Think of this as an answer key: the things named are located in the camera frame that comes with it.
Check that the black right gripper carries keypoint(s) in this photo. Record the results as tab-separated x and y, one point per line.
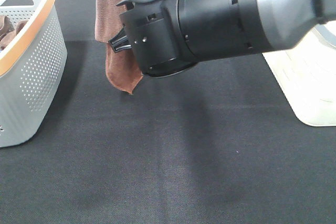
120	41

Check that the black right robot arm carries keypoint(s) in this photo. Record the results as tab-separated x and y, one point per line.
169	36

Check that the grey perforated laundry basket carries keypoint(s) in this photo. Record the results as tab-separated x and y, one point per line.
31	68

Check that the brown towels in basket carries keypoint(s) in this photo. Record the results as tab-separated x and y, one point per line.
8	34

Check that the black fabric table cover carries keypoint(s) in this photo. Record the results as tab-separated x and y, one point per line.
218	143

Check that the white plastic storage bin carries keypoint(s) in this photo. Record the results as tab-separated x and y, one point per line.
306	75

